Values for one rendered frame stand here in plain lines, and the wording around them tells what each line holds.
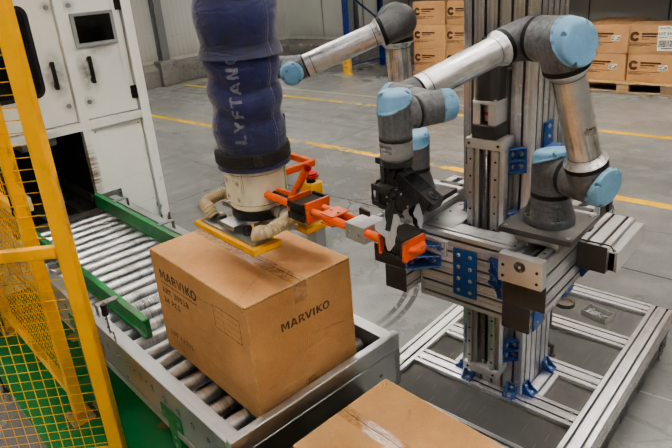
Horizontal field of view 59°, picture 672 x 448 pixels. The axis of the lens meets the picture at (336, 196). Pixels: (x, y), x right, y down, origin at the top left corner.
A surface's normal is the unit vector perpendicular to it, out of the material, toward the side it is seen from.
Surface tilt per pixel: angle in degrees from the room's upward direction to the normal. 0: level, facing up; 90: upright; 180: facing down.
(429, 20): 93
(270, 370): 90
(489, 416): 0
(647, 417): 0
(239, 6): 74
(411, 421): 0
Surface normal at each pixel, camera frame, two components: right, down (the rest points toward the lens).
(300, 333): 0.67, 0.22
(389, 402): -0.07, -0.93
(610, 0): -0.66, 0.32
